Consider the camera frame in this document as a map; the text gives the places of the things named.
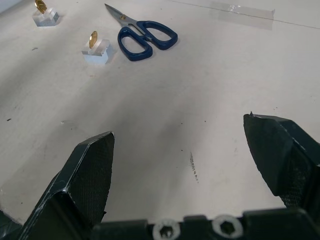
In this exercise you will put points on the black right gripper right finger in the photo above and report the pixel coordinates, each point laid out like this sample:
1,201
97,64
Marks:
280,162

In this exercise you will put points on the clear acrylic coin stand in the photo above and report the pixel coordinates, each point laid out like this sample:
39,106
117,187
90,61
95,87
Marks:
46,17
96,52

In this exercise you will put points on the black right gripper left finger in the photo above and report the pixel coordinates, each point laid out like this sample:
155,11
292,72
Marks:
82,180

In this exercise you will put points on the clear adhesive tape strip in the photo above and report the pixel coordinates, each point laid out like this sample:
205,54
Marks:
243,15

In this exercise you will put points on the gold metal disc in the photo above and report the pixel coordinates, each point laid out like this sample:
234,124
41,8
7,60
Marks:
93,39
40,6

